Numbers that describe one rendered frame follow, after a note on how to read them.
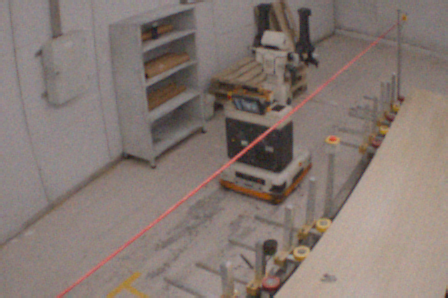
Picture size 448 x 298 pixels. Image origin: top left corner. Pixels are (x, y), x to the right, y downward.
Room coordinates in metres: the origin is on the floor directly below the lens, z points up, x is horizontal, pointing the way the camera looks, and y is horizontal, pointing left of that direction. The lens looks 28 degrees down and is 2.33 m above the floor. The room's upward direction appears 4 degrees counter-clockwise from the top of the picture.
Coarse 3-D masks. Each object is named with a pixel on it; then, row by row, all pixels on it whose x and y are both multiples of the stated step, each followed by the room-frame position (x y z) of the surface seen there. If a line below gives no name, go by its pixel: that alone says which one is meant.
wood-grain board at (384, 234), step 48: (432, 96) 3.41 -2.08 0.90; (384, 144) 2.54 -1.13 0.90; (432, 144) 2.47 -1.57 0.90; (384, 192) 1.96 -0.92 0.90; (432, 192) 1.88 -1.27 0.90; (336, 240) 1.61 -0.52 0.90; (384, 240) 1.54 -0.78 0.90; (432, 240) 1.45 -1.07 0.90; (288, 288) 1.32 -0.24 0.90; (336, 288) 1.26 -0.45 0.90; (384, 288) 1.19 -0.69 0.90; (432, 288) 1.10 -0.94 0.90
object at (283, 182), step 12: (300, 156) 3.56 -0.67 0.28; (228, 168) 3.49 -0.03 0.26; (240, 168) 3.44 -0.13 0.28; (252, 168) 3.42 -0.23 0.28; (264, 168) 3.40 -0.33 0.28; (288, 168) 3.37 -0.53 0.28; (300, 168) 3.49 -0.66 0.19; (228, 180) 3.49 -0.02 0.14; (240, 180) 3.41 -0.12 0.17; (276, 180) 3.22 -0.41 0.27; (288, 180) 3.30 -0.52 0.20; (300, 180) 3.49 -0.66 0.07; (252, 192) 3.33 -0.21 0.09; (264, 192) 3.28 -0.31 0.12; (276, 192) 3.21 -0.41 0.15; (288, 192) 3.29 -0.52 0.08
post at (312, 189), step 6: (312, 180) 1.84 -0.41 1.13; (312, 186) 1.84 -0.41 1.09; (312, 192) 1.84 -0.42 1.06; (312, 198) 1.84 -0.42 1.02; (312, 204) 1.84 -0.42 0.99; (312, 210) 1.84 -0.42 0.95; (306, 216) 1.85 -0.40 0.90; (312, 216) 1.84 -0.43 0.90; (306, 222) 1.85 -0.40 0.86; (312, 222) 1.85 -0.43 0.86; (306, 240) 1.85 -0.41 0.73
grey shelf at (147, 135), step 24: (120, 24) 4.17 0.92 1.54; (144, 24) 4.69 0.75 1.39; (192, 24) 4.76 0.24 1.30; (120, 48) 4.18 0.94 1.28; (144, 48) 4.10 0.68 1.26; (168, 48) 4.98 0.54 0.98; (192, 48) 4.78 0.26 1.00; (120, 72) 4.20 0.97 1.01; (168, 72) 4.33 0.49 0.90; (192, 72) 4.79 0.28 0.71; (120, 96) 4.22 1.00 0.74; (144, 96) 4.02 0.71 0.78; (192, 96) 4.59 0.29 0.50; (120, 120) 4.26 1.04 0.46; (144, 120) 4.03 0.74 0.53; (168, 120) 4.84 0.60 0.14; (192, 120) 4.78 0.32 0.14; (144, 144) 4.06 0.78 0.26; (168, 144) 4.25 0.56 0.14
